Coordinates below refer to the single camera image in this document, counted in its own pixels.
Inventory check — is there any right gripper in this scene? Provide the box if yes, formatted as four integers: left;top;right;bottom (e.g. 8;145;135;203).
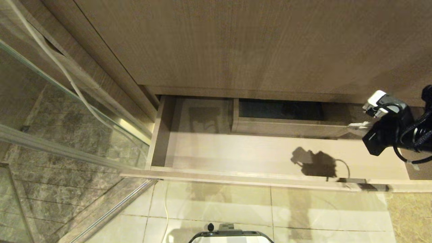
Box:
348;105;415;157

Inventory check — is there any wooden inner drawer compartment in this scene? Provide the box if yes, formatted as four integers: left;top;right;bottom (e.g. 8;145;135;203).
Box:
231;98;360;138

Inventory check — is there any wooden drawer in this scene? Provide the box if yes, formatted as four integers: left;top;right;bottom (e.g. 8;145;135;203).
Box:
119;95;432;193

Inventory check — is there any wooden cabinet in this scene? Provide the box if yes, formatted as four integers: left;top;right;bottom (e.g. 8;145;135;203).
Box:
40;0;432;122

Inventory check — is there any glass shower door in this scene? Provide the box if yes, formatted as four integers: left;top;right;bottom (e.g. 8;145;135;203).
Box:
0;0;158;243

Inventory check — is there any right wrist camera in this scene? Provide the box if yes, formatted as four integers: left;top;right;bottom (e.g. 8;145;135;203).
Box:
362;90;407;118

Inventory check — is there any black cable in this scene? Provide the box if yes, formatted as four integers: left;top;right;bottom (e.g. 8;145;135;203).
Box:
393;111;432;170

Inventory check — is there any white cable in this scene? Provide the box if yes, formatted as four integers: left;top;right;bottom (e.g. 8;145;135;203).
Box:
6;0;150;162
161;189;170;243

